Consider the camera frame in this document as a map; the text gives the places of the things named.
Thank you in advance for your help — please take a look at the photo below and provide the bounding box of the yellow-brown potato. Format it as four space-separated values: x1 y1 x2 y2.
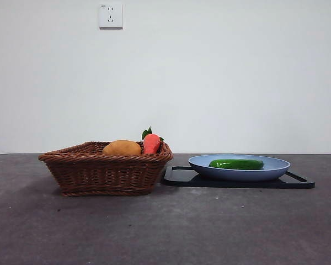
102 139 142 156

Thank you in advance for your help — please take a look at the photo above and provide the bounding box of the black flat tray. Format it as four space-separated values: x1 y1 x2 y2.
162 165 316 189

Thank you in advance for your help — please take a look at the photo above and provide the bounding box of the brown wicker basket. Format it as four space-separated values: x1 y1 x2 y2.
38 141 174 197

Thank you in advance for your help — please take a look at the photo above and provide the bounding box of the blue round plate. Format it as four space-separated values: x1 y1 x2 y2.
188 153 292 182

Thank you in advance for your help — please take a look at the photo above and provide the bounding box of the white wall socket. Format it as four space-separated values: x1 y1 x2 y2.
99 3 124 30

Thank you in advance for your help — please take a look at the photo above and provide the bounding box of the long green pepper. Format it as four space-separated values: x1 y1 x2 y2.
208 159 264 171

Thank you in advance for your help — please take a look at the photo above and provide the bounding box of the orange carrot with green leaves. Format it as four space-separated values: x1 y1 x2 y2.
142 126 165 155

